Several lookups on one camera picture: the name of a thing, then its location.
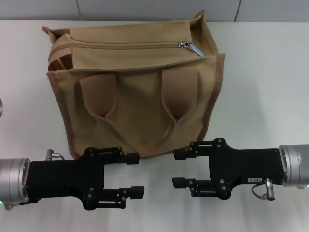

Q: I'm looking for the khaki canvas food bag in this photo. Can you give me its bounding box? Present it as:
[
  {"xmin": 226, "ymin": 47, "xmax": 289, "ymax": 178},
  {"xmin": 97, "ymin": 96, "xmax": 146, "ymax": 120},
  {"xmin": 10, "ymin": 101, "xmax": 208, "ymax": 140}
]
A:
[{"xmin": 41, "ymin": 9, "xmax": 227, "ymax": 160}]

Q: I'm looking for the left gripper cable with plug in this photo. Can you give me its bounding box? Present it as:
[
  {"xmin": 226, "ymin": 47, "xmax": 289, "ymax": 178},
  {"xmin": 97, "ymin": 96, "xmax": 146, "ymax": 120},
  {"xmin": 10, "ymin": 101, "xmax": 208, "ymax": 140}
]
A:
[{"xmin": 45, "ymin": 149, "xmax": 66, "ymax": 161}]

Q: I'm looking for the right gripper cable with plug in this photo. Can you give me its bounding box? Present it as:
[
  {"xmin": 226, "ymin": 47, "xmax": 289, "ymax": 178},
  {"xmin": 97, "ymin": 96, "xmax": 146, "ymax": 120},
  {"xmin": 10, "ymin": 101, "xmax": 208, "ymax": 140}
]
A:
[{"xmin": 251, "ymin": 177, "xmax": 277, "ymax": 201}]

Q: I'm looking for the gripper cable with plug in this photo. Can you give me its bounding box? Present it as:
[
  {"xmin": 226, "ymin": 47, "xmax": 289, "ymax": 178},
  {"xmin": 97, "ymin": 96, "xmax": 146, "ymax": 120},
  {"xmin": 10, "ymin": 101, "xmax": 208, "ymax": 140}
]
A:
[
  {"xmin": 45, "ymin": 149, "xmax": 66, "ymax": 161},
  {"xmin": 251, "ymin": 177, "xmax": 277, "ymax": 201}
]

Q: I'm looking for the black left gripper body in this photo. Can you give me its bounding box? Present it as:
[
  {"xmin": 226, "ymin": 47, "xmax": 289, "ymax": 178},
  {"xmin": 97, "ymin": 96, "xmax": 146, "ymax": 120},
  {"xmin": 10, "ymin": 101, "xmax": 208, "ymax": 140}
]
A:
[{"xmin": 25, "ymin": 147, "xmax": 106, "ymax": 210}]

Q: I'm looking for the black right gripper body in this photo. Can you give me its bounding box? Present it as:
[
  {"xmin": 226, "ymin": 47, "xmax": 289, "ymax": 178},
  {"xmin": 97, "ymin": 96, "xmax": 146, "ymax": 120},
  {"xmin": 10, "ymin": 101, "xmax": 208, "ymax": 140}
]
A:
[{"xmin": 209, "ymin": 137, "xmax": 288, "ymax": 201}]

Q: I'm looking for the silver metal zipper pull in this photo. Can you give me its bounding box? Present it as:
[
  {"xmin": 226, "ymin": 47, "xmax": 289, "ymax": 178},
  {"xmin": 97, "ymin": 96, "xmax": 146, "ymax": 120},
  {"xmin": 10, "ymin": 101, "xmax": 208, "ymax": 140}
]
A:
[{"xmin": 178, "ymin": 41, "xmax": 205, "ymax": 58}]

